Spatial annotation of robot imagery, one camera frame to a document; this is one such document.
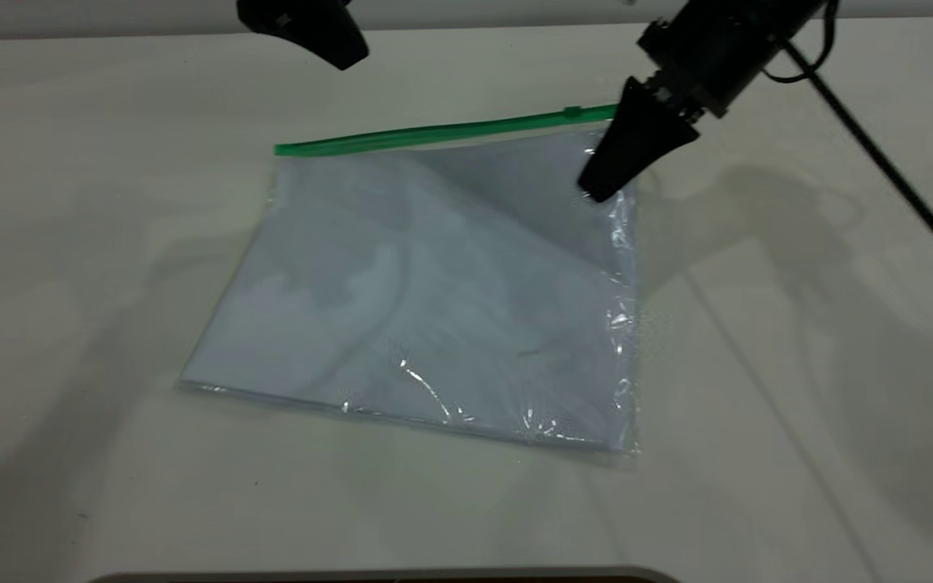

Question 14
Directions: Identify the dark rounded base edge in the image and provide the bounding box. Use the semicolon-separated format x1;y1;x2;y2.
86;565;682;583

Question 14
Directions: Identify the thin black looped cable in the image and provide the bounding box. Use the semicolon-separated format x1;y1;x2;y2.
760;0;841;85

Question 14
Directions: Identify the clear zip bag green strip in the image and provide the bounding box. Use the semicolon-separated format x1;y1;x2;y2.
177;104;644;454

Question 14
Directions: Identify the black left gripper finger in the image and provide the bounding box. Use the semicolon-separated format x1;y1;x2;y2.
296;0;370;70
237;0;343;70

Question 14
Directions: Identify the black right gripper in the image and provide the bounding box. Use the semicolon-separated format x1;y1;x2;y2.
578;0;828;201

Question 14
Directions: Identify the black braided cable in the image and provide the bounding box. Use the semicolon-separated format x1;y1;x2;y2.
781;39;933;294

